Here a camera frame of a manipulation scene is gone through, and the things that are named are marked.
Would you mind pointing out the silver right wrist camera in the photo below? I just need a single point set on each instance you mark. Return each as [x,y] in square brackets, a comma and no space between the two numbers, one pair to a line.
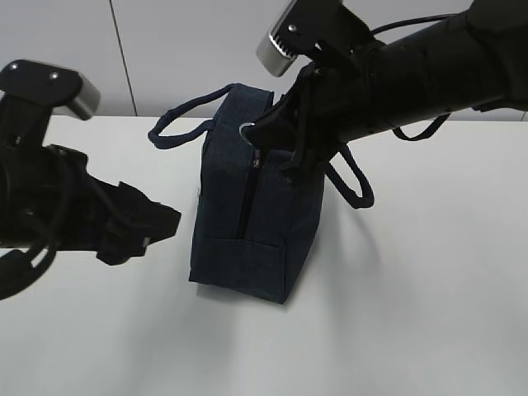
[325,31]

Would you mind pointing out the dark navy fabric lunch bag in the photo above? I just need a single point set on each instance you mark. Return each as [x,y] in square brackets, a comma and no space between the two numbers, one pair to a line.
[254,229]

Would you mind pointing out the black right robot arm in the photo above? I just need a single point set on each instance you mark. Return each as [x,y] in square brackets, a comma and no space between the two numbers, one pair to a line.
[474,59]

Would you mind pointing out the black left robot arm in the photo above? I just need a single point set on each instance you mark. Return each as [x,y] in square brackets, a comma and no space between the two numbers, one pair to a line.
[24,124]

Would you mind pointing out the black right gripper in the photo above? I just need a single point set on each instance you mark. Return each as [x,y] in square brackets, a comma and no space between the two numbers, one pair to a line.
[326,108]

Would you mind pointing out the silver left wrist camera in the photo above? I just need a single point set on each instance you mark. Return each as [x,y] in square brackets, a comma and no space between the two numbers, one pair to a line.
[67,91]

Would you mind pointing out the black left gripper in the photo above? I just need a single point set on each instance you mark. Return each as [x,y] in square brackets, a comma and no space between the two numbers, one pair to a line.
[50,203]

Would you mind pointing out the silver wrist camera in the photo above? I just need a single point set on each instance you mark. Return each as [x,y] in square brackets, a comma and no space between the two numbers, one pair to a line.
[67,91]
[325,31]

